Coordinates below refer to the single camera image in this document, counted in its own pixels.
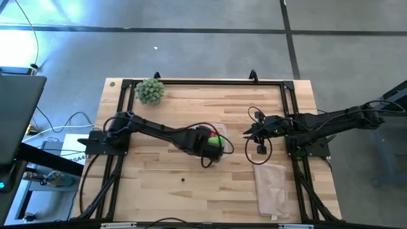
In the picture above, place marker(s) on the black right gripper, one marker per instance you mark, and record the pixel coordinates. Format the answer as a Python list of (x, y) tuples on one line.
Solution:
[(271, 130)]

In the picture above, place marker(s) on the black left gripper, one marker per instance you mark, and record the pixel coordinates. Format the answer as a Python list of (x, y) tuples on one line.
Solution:
[(197, 138)]

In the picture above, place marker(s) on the light green toy cabbage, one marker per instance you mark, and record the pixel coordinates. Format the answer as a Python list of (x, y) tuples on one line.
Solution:
[(217, 140)]

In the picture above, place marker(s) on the clear plastic tupperware container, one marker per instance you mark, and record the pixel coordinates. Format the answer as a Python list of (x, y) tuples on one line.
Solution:
[(223, 128)]

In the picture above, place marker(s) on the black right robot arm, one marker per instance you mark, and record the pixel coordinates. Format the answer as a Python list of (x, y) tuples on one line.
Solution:
[(334, 119)]

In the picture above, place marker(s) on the beige folded cloth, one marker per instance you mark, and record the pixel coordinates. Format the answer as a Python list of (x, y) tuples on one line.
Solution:
[(270, 191)]

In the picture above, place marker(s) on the green plant in white pot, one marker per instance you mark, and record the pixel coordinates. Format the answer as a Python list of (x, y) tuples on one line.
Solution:
[(149, 91)]

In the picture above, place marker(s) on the round green sticker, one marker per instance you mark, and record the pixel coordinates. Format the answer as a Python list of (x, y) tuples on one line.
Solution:
[(112, 84)]

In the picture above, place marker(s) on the silver light bar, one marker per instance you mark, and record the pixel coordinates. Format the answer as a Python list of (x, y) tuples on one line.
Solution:
[(295, 226), (119, 226)]

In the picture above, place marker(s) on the white label sheet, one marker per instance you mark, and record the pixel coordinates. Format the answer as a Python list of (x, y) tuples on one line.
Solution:
[(71, 149)]

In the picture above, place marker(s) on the metal water bottle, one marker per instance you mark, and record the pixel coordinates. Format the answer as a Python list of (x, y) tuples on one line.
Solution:
[(57, 178)]

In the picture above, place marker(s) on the dark blue-grey cart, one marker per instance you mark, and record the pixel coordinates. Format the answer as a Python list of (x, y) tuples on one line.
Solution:
[(395, 95)]

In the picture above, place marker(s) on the dark grey monitor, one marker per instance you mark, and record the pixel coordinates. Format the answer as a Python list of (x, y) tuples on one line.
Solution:
[(19, 117)]

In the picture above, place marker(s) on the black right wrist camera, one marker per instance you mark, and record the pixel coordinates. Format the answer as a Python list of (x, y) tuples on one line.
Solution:
[(261, 149)]

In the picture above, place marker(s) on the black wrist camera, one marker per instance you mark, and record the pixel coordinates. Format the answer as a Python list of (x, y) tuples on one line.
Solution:
[(261, 149), (213, 154)]

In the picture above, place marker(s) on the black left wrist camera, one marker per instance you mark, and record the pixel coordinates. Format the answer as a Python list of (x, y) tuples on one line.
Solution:
[(213, 154)]

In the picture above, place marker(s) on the black curved bracket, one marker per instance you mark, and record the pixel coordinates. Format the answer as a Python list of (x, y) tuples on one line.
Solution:
[(157, 75), (253, 75)]

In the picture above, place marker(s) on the black aluminium table frame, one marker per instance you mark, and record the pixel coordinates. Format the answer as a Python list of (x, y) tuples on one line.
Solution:
[(222, 82)]

